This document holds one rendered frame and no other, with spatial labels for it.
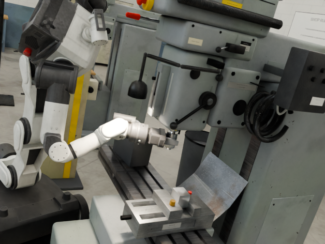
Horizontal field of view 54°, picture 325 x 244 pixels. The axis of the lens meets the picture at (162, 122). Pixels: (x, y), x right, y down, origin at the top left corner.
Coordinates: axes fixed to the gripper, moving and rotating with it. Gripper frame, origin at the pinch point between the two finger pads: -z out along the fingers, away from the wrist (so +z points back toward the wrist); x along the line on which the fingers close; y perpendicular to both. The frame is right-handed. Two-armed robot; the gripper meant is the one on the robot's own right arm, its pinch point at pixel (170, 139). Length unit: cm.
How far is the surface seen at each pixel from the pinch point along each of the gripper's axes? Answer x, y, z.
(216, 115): -6.6, -16.6, -14.7
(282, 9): 516, -118, -238
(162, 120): -8.0, -10.3, 6.6
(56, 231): -8, 50, 41
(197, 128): -7.2, -9.9, -8.2
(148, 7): -11, -50, 21
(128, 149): 29.3, 21.4, 15.8
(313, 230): 142, 120, -196
